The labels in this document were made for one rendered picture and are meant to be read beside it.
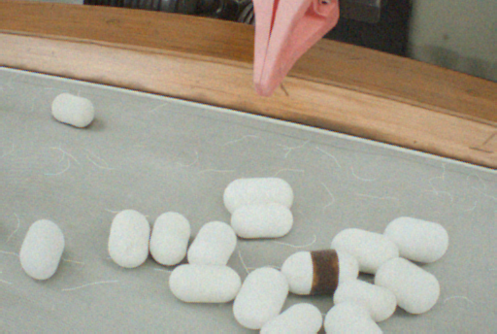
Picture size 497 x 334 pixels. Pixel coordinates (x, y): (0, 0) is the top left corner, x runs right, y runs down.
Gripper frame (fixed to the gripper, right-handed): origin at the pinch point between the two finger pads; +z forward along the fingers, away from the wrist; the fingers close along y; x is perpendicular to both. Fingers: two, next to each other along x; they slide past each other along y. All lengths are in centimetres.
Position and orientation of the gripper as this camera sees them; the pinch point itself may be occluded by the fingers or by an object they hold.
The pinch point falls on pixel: (266, 76)
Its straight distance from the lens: 36.1
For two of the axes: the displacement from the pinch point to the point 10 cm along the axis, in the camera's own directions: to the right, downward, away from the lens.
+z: -2.6, 9.0, -3.5
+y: 9.6, 1.9, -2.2
